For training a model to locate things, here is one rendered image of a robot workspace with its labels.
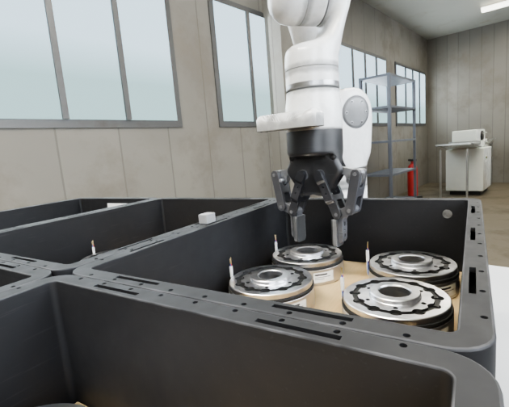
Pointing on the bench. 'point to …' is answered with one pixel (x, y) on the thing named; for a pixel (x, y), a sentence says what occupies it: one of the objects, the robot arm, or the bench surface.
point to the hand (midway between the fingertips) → (317, 232)
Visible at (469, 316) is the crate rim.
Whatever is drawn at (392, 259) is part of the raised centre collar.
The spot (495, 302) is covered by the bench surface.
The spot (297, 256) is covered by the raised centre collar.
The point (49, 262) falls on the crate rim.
